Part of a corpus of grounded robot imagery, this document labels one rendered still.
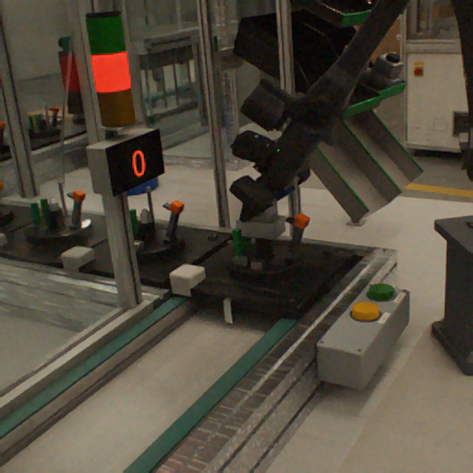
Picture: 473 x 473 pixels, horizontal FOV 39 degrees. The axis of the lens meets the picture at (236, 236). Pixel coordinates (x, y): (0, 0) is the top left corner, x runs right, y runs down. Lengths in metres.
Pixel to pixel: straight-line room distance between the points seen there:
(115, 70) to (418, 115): 4.60
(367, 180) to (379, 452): 0.65
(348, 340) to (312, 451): 0.16
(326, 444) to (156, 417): 0.23
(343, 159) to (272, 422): 0.68
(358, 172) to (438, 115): 4.01
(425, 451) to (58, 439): 0.47
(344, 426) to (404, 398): 0.11
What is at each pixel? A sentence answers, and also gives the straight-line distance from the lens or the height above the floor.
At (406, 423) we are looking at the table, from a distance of 0.98.
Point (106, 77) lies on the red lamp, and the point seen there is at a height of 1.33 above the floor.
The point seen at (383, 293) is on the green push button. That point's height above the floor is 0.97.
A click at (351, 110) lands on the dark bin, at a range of 1.26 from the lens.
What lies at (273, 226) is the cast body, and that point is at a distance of 1.11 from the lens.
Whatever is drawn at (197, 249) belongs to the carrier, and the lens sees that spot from 1.28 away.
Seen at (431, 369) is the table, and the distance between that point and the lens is 1.09.
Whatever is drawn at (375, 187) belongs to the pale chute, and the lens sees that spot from 1.41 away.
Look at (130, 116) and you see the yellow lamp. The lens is 0.99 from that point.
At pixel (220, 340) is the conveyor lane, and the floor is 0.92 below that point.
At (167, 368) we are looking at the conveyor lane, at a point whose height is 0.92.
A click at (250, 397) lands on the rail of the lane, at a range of 0.86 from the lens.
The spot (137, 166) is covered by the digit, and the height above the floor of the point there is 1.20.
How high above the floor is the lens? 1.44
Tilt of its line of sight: 21 degrees down
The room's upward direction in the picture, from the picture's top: 5 degrees counter-clockwise
